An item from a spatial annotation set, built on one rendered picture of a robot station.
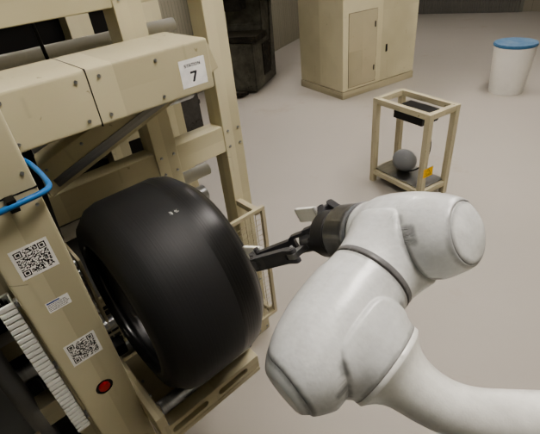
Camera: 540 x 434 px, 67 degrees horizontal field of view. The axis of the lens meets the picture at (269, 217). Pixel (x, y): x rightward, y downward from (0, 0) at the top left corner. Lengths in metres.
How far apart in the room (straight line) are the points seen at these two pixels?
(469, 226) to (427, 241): 0.05
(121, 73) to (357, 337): 0.98
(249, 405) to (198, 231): 1.49
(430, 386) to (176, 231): 0.71
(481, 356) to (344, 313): 2.25
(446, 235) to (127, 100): 0.97
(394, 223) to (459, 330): 2.29
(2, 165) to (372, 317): 0.71
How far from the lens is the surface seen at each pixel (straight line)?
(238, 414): 2.36
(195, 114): 5.21
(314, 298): 0.43
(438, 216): 0.46
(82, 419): 1.33
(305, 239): 0.65
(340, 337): 0.42
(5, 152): 0.89
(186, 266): 0.99
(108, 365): 1.23
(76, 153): 1.36
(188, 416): 1.43
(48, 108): 1.17
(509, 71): 6.27
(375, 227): 0.48
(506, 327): 2.84
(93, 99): 1.20
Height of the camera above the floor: 2.01
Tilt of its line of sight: 34 degrees down
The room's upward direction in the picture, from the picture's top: 7 degrees counter-clockwise
